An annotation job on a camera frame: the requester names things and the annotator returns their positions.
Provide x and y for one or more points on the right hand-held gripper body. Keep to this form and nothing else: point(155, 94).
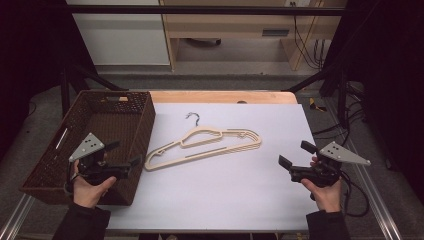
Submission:
point(336, 153)

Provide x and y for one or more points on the person's left hand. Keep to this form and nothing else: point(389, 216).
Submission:
point(88, 193)

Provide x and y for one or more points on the white cabinet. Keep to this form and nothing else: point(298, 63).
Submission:
point(123, 40)

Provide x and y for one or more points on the wooden table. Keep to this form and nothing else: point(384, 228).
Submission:
point(216, 97)

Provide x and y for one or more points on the white table sheet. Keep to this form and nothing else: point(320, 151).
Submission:
point(216, 193)

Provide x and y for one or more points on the person's right hand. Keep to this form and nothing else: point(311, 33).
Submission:
point(328, 198)

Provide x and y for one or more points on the aluminium rail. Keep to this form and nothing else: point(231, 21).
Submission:
point(376, 200)
point(15, 220)

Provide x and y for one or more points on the black curtain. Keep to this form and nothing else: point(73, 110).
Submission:
point(390, 66)
point(30, 50)

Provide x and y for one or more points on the black metal stand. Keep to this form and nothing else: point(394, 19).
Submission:
point(65, 93)
point(341, 100)

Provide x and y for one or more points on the yellow and black tool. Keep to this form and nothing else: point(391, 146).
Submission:
point(315, 106)

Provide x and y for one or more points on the brown woven plastic basket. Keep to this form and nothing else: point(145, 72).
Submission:
point(100, 120)

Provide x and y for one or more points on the light wooden desk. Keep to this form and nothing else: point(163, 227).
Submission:
point(230, 25)

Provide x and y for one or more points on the black horizontal bar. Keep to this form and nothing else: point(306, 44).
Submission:
point(200, 10)

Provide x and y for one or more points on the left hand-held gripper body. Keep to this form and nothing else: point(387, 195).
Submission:
point(87, 146)

